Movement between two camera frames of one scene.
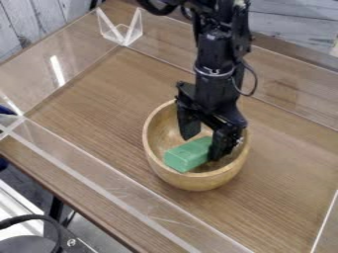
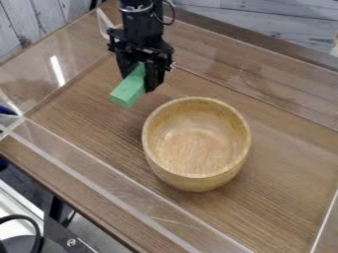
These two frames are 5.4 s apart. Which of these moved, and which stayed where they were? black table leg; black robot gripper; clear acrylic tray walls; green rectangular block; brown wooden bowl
Moved: green rectangular block; black robot gripper
Stayed: clear acrylic tray walls; black table leg; brown wooden bowl
